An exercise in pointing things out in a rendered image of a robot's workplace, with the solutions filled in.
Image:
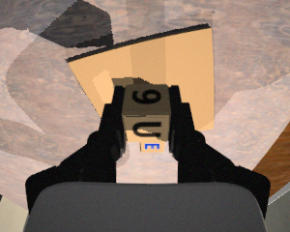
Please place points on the tan flat mat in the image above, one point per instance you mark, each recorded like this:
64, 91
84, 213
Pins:
183, 58

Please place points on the tan letter block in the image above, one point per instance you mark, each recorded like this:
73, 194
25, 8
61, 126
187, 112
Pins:
146, 113
151, 146

